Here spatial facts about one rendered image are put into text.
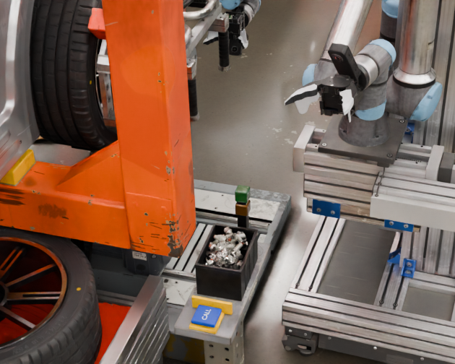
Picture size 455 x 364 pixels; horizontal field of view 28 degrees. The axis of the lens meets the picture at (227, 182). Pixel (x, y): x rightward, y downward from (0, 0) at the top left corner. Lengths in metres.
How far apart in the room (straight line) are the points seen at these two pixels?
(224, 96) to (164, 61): 2.20
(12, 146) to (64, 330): 0.58
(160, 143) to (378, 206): 0.65
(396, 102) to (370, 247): 0.84
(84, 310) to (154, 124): 0.57
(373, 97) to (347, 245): 1.07
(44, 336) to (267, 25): 3.06
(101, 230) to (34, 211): 0.22
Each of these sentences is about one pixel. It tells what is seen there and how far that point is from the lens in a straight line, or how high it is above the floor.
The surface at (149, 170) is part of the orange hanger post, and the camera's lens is 2.54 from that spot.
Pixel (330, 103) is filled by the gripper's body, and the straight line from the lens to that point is 2.10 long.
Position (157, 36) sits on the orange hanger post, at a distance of 2.31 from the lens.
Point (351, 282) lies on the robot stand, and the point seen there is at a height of 0.21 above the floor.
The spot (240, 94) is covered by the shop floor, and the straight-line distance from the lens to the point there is 4.53.
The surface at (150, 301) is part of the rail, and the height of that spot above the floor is 0.38.
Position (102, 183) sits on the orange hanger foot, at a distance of 2.67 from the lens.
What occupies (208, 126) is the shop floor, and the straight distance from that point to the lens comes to 4.28.
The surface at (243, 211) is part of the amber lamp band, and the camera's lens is 2.76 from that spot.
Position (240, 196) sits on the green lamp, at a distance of 2.73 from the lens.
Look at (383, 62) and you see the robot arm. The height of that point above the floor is 1.23.
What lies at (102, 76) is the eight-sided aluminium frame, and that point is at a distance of 2.84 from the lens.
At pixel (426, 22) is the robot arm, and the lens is 2.43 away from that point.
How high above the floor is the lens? 2.26
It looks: 35 degrees down
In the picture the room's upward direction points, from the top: 2 degrees counter-clockwise
